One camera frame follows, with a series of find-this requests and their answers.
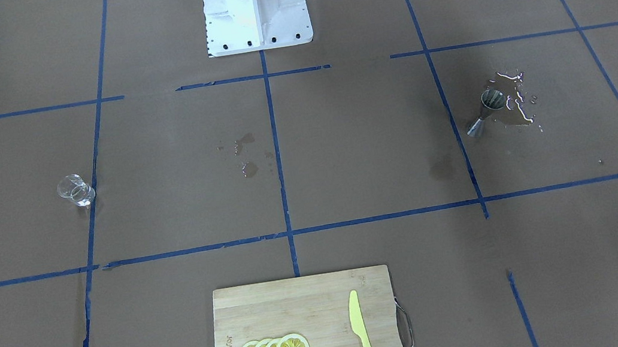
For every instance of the bamboo cutting board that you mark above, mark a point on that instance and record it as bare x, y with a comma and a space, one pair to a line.
314, 306

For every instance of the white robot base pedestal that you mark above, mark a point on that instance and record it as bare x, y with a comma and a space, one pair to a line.
242, 26

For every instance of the yellow plastic knife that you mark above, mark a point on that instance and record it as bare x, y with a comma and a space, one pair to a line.
357, 320

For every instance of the steel jigger measuring cup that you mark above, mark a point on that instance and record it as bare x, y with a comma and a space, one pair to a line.
491, 100

